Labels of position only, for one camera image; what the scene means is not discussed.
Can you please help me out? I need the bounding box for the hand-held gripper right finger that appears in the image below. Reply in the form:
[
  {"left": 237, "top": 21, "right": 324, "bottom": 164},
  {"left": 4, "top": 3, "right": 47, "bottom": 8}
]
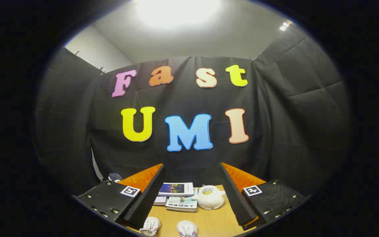
[{"left": 221, "top": 162, "right": 312, "bottom": 231}]

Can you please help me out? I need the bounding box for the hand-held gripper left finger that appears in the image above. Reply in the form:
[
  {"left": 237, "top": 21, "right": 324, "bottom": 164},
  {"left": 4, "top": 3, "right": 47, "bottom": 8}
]
[{"left": 72, "top": 164, "right": 166, "bottom": 230}]

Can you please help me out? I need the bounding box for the white canvas shoe striped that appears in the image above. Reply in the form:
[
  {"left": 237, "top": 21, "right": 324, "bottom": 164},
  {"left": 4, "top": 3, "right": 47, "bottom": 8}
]
[
  {"left": 139, "top": 217, "right": 162, "bottom": 237},
  {"left": 177, "top": 221, "right": 198, "bottom": 237}
]

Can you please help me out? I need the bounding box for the blue picture cover book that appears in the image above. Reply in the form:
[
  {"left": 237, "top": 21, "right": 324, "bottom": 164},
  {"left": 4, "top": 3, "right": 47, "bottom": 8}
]
[{"left": 158, "top": 182, "right": 195, "bottom": 197}]

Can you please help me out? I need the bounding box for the white duck plush toy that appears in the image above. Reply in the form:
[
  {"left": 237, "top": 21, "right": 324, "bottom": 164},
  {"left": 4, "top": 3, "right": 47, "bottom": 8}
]
[{"left": 191, "top": 184, "right": 226, "bottom": 210}]

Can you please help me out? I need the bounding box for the pale green cover book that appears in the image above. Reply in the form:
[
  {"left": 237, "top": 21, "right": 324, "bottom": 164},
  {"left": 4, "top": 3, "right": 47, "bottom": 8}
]
[{"left": 165, "top": 196, "right": 198, "bottom": 213}]

